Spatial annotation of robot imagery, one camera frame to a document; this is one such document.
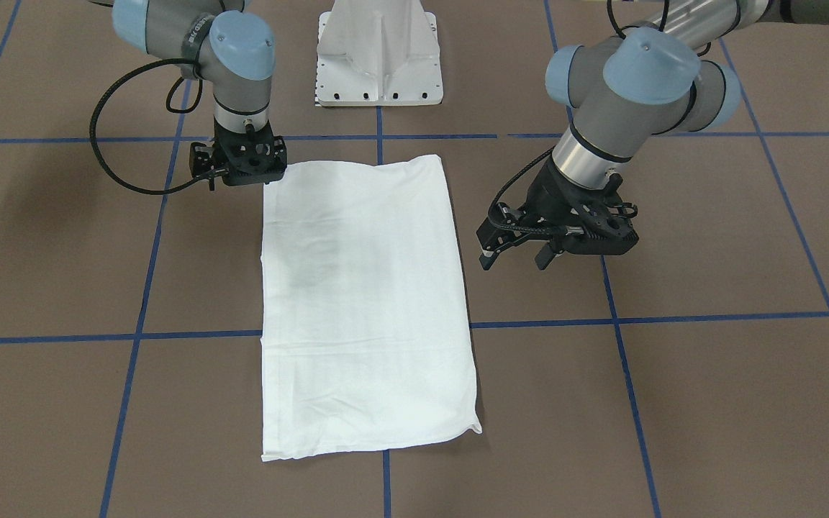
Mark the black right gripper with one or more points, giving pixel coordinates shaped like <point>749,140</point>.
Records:
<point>203,159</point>

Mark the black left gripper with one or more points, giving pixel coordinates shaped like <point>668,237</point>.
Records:
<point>547,195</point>

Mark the white long-sleeve printed shirt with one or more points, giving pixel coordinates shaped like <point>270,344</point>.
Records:
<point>366,342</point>

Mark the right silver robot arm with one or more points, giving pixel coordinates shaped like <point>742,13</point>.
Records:
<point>221,43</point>

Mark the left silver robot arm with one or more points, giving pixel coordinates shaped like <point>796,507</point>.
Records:
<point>646,79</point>

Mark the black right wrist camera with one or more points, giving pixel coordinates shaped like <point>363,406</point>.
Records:
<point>204,165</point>

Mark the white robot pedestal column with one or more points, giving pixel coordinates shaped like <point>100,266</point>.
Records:
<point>378,54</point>

